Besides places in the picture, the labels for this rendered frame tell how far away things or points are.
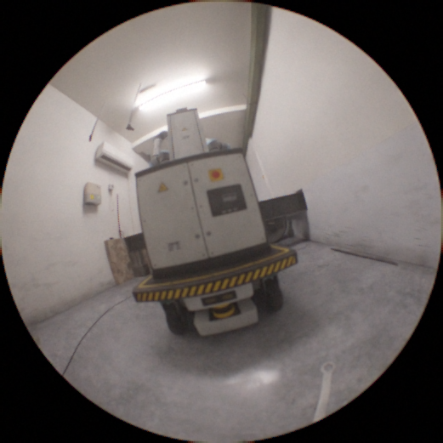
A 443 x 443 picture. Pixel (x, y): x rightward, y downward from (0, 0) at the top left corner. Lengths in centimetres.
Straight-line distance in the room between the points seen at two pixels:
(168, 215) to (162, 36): 234
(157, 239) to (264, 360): 64
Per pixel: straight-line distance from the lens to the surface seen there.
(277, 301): 62
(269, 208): 167
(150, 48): 244
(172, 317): 63
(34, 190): 198
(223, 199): 55
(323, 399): 50
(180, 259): 57
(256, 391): 51
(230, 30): 251
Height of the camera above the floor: 49
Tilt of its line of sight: 2 degrees up
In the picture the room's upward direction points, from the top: 14 degrees counter-clockwise
